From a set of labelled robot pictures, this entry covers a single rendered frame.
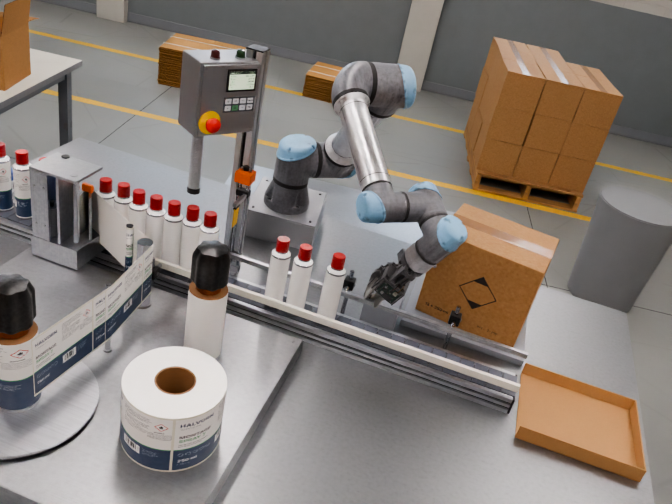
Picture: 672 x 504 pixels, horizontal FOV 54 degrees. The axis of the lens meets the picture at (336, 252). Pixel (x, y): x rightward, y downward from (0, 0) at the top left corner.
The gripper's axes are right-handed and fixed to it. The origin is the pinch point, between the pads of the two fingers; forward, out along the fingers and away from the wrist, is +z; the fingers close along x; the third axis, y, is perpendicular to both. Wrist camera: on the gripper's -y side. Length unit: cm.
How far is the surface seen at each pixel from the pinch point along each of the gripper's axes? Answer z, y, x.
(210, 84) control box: -18, 0, -65
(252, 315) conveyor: 21.1, 12.4, -20.1
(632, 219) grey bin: 5, -197, 115
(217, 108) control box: -13, -2, -61
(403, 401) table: 1.0, 20.9, 20.5
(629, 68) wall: 29, -569, 150
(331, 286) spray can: -0.4, 7.0, -10.5
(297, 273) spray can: 2.9, 8.0, -19.2
